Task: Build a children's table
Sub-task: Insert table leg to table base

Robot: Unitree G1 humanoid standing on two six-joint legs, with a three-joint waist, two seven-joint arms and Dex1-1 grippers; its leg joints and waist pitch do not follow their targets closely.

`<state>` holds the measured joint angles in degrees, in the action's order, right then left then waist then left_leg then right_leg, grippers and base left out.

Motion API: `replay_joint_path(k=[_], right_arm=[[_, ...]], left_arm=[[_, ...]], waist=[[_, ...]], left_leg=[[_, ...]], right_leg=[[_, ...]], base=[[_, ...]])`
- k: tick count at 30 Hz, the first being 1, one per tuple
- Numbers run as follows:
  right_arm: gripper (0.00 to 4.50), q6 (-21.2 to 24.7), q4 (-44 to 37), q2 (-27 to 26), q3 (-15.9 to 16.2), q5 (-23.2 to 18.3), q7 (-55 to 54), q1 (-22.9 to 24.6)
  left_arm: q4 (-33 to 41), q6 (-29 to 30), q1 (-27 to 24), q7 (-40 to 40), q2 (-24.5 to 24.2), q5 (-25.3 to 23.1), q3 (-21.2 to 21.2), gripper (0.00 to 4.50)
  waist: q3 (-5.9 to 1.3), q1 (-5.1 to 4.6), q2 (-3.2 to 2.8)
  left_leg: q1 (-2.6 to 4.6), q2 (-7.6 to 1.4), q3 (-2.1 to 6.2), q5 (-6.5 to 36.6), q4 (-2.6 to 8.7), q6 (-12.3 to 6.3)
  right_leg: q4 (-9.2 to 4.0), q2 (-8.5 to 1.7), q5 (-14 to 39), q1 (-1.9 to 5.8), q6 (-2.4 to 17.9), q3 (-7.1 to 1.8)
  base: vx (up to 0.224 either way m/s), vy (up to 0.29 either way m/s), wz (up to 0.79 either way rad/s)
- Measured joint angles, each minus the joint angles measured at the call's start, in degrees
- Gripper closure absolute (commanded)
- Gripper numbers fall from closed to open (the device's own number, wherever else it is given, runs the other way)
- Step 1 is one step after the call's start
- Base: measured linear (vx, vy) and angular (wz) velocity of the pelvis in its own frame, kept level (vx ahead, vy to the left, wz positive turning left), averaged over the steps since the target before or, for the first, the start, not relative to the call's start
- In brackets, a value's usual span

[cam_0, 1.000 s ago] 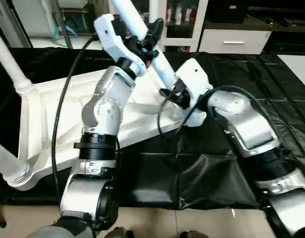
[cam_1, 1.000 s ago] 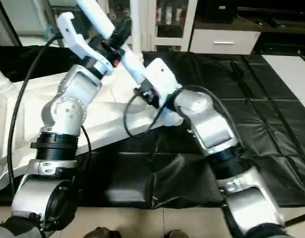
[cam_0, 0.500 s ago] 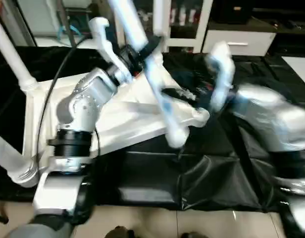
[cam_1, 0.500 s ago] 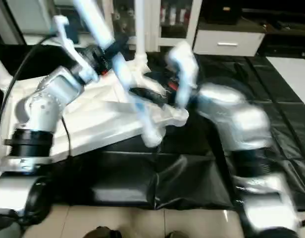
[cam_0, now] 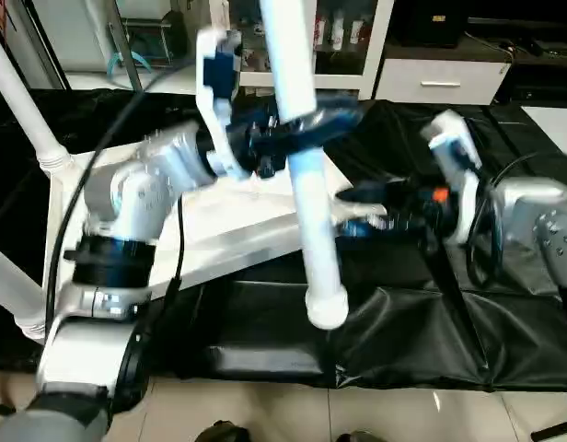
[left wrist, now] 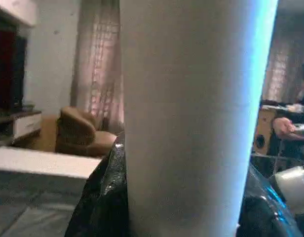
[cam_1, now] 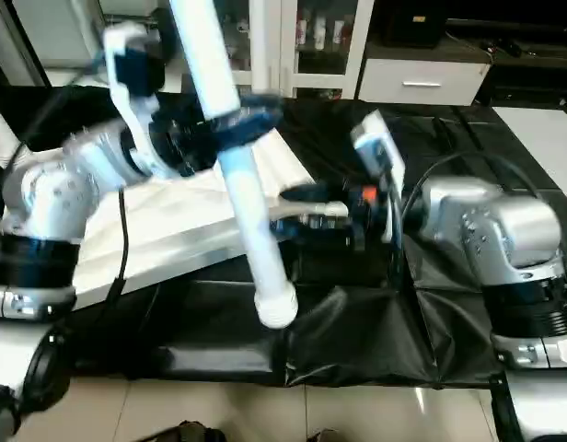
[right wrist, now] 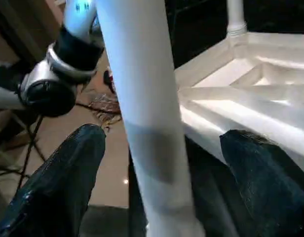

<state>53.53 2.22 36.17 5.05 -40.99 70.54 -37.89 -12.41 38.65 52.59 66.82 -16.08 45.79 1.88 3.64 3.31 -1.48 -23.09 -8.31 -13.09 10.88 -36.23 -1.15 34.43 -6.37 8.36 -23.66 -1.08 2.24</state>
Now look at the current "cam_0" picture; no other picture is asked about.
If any black metal bench leg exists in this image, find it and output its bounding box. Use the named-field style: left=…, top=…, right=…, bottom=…
left=532, top=414, right=567, bottom=442

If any black equipment case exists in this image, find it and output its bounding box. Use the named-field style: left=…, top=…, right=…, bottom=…
left=394, top=0, right=469, bottom=49

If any grey metal pole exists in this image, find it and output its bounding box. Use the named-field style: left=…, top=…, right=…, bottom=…
left=104, top=0, right=146, bottom=93

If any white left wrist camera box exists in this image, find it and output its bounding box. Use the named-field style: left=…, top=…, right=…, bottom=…
left=193, top=26, right=252, bottom=180

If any white drawer unit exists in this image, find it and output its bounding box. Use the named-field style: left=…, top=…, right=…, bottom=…
left=374, top=57, right=515, bottom=107

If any black work mat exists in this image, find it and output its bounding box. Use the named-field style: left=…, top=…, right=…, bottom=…
left=0, top=87, right=567, bottom=392

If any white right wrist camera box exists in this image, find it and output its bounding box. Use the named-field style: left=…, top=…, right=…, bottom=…
left=422, top=110, right=485, bottom=247

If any white plastic table top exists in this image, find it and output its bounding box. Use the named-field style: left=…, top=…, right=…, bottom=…
left=17, top=129, right=353, bottom=337

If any teal plastic object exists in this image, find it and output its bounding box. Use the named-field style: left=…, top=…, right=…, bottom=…
left=109, top=51, right=156, bottom=76

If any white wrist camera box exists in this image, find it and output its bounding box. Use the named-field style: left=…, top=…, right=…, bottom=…
left=193, top=26, right=252, bottom=180
left=422, top=110, right=485, bottom=247

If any white glass door cabinet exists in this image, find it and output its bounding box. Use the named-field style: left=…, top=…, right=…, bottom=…
left=224, top=0, right=395, bottom=100

